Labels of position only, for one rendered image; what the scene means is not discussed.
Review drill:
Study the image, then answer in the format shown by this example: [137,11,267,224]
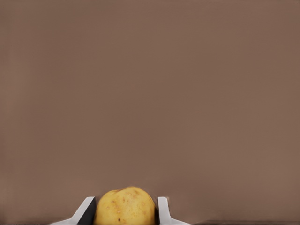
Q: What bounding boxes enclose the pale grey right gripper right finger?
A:
[157,196,191,225]

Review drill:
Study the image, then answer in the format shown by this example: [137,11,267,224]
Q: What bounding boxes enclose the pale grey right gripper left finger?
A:
[50,196,97,225]

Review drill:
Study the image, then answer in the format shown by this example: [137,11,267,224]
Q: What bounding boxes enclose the yellow potato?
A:
[93,186,156,225]

